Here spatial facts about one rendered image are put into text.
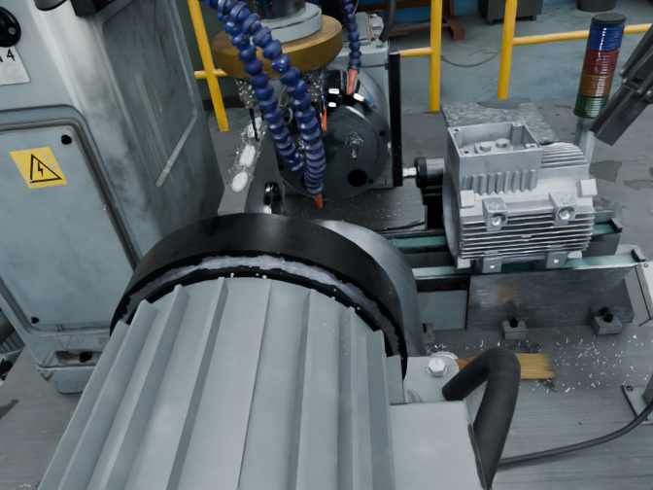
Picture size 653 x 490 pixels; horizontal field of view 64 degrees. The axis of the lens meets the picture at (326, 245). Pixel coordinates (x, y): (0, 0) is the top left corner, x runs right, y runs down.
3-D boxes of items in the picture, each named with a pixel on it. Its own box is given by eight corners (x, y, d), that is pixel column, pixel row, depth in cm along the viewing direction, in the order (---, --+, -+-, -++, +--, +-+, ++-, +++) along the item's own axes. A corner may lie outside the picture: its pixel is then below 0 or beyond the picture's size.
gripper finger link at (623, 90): (624, 86, 69) (622, 84, 70) (588, 130, 73) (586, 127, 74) (641, 94, 70) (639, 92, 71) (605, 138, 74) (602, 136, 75)
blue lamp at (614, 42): (593, 52, 98) (598, 27, 96) (581, 42, 103) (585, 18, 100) (626, 49, 98) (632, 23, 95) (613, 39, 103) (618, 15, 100)
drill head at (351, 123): (275, 228, 108) (252, 114, 92) (291, 139, 140) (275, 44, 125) (397, 219, 105) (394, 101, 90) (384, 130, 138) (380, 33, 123)
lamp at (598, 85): (584, 98, 104) (588, 76, 101) (573, 87, 109) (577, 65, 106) (615, 95, 103) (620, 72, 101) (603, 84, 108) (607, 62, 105)
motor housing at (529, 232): (459, 290, 87) (464, 192, 75) (439, 224, 102) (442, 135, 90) (582, 280, 85) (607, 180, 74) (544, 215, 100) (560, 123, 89)
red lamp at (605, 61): (588, 76, 101) (593, 52, 98) (577, 65, 106) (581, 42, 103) (620, 72, 101) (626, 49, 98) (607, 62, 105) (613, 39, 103)
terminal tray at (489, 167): (458, 198, 81) (460, 157, 76) (445, 165, 89) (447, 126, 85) (536, 192, 80) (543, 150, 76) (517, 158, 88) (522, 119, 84)
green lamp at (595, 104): (579, 119, 106) (584, 98, 104) (569, 107, 111) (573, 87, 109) (610, 116, 106) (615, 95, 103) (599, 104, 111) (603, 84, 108)
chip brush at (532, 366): (429, 378, 88) (429, 375, 87) (427, 355, 92) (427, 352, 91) (557, 379, 85) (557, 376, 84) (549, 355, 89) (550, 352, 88)
